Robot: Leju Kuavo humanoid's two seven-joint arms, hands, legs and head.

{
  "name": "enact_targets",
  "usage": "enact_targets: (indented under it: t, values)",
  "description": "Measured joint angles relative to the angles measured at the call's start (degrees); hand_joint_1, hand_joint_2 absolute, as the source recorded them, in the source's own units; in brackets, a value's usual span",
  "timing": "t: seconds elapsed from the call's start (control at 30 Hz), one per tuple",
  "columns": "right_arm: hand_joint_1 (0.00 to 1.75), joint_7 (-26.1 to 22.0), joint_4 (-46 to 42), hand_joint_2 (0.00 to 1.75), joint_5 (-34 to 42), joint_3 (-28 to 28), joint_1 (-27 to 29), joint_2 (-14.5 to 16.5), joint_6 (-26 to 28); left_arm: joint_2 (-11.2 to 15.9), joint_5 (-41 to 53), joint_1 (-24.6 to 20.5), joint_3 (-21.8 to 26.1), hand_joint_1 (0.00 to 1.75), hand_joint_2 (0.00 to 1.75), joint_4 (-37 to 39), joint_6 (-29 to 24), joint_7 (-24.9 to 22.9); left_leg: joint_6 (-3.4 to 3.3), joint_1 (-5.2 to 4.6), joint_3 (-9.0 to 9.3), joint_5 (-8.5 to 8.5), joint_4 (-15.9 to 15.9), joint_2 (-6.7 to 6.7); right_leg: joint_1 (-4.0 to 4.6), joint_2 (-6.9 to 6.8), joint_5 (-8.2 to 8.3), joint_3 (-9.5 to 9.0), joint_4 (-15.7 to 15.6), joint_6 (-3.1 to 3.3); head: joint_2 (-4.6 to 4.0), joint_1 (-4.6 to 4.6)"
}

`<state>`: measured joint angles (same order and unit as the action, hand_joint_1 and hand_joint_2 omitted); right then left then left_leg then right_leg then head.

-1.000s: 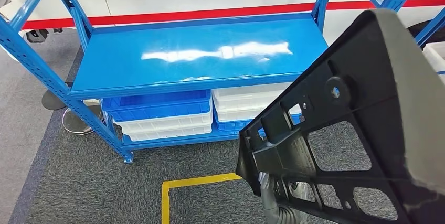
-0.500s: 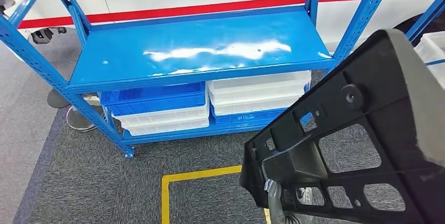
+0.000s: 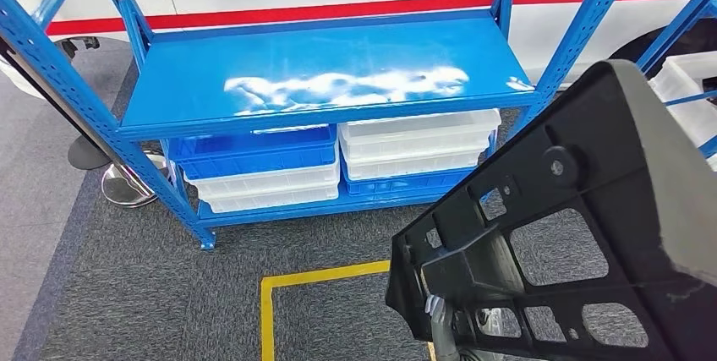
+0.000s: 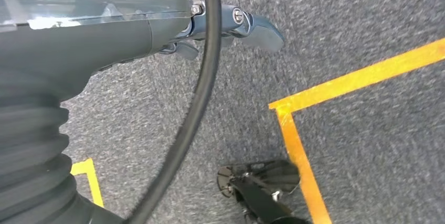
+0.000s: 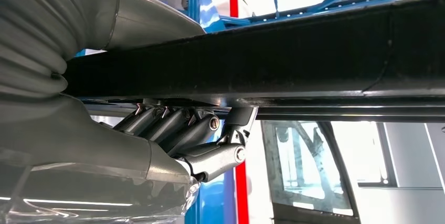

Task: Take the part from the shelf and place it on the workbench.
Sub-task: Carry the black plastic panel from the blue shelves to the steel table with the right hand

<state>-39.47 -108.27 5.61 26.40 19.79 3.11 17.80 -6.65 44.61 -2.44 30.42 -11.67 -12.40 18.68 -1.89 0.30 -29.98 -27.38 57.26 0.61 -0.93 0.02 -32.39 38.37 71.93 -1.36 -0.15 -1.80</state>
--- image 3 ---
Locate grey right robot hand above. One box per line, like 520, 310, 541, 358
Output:
424, 293, 506, 361

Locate black plastic car part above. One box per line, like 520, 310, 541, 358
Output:
385, 58, 717, 361

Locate blue metal shelf rack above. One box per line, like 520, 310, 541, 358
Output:
0, 0, 645, 251

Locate blue shelf rack on castors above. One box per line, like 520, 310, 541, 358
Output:
635, 0, 717, 161

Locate yellow floor tape square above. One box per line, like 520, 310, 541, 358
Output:
259, 260, 438, 361

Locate white plastic crate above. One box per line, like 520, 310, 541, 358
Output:
337, 109, 502, 144
195, 182, 340, 214
342, 148, 483, 182
184, 159, 341, 200
340, 129, 494, 161
649, 51, 717, 150

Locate stanchion with chrome base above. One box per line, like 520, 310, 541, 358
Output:
0, 36, 169, 210

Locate black round stanchion base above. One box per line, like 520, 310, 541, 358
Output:
67, 134, 113, 172

